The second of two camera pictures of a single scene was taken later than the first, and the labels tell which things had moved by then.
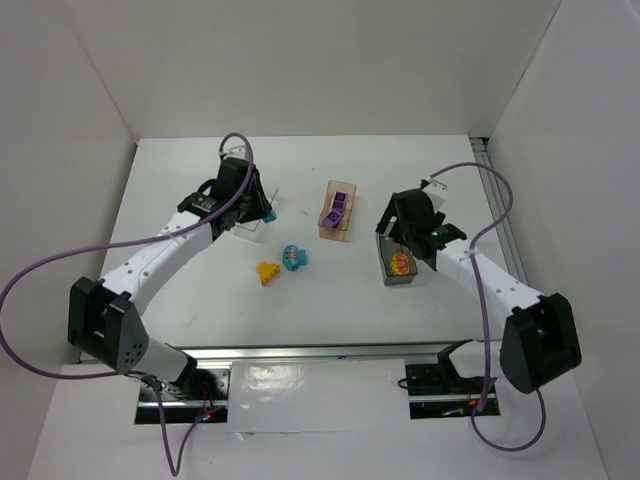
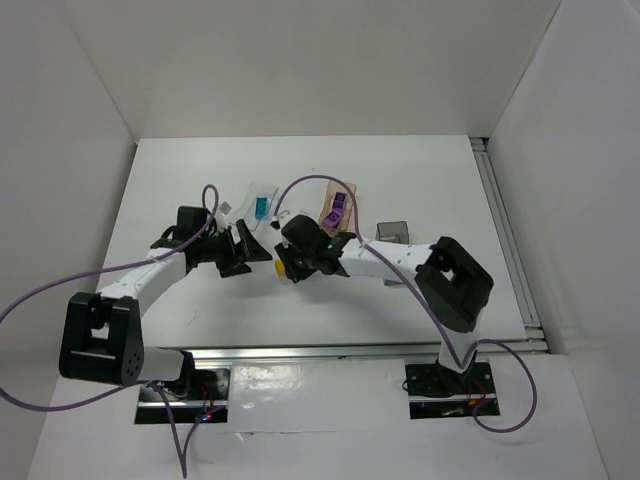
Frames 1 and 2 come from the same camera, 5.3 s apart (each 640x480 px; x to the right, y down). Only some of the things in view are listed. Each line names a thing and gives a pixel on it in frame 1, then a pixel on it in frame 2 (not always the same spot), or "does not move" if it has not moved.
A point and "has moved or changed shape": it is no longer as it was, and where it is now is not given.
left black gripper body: (258, 201) -> (235, 248)
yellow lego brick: (266, 271) has moved or changed shape
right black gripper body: (388, 220) -> (291, 262)
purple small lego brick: (333, 219) does not move
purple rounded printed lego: (338, 204) does not move
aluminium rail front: (315, 351) does not move
